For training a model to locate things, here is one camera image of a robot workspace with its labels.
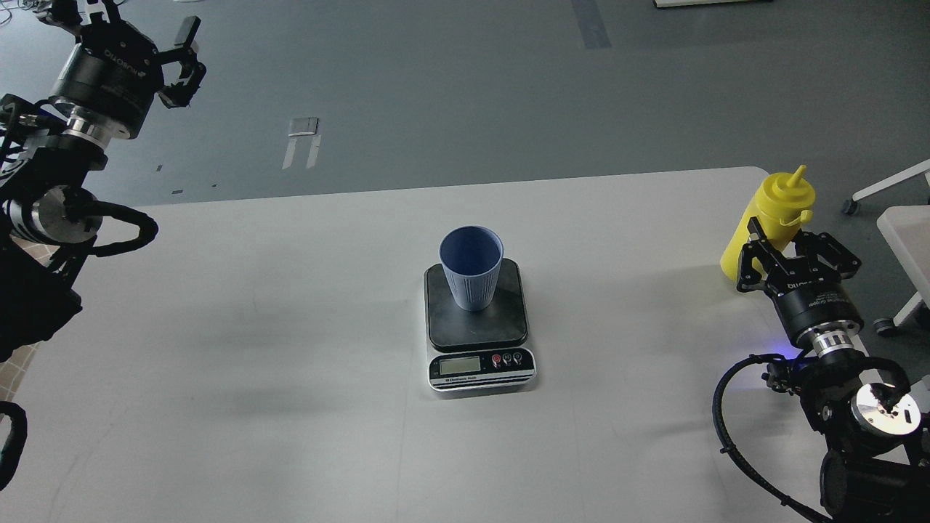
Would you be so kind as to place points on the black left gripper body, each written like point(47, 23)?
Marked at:
point(111, 71)

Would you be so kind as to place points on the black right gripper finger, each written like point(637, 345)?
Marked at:
point(761, 265)
point(825, 257)

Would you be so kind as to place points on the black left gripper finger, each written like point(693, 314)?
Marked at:
point(192, 72)
point(73, 16)

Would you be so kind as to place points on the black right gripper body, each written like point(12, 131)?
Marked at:
point(811, 302)

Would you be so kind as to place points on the yellow squeeze bottle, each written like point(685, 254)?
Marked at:
point(782, 204)

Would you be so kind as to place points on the blue ribbed plastic cup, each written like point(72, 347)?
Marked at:
point(471, 258)

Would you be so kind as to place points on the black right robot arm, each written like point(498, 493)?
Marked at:
point(875, 468)

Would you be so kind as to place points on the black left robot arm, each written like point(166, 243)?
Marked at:
point(50, 224)

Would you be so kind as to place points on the black digital kitchen scale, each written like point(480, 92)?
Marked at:
point(477, 351)

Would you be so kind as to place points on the white table leg with casters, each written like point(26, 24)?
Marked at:
point(905, 229)

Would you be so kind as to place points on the grey floor plate with tape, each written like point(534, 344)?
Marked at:
point(303, 132)

